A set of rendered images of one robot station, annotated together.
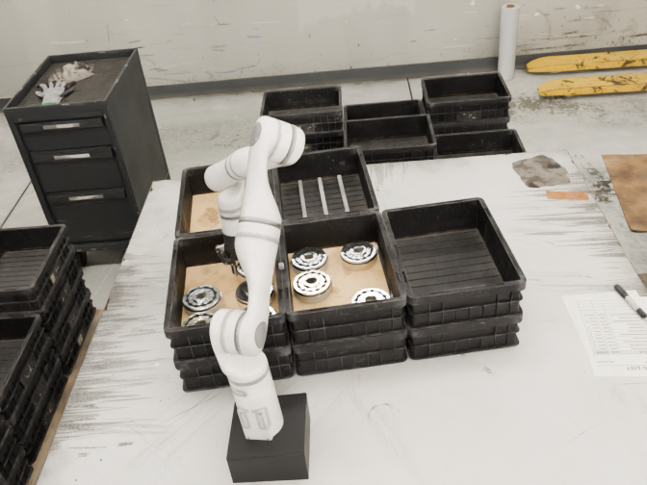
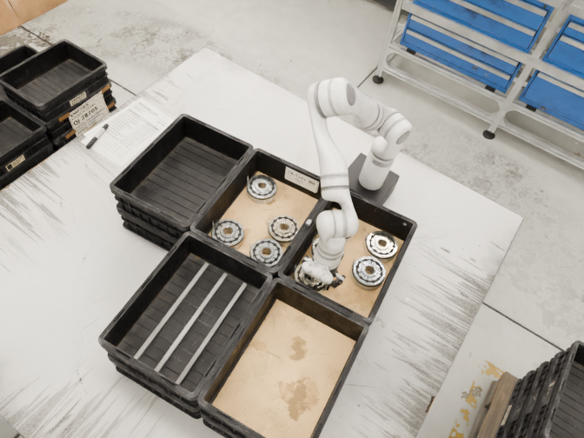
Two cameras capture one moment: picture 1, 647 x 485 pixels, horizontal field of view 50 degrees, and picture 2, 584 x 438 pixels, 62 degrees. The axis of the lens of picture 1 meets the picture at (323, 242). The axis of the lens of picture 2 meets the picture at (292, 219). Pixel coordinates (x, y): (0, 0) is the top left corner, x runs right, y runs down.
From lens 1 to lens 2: 2.31 m
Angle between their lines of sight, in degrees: 87
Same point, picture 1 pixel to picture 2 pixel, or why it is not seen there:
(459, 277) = (185, 176)
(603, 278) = (82, 159)
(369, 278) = (238, 215)
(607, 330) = (134, 134)
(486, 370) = not seen: hidden behind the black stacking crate
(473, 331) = not seen: hidden behind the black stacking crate
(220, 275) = (337, 298)
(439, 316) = (234, 154)
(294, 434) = (359, 162)
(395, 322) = (261, 168)
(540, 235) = (55, 215)
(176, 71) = not seen: outside the picture
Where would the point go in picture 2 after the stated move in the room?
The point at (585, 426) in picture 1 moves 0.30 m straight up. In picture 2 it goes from (212, 110) to (209, 49)
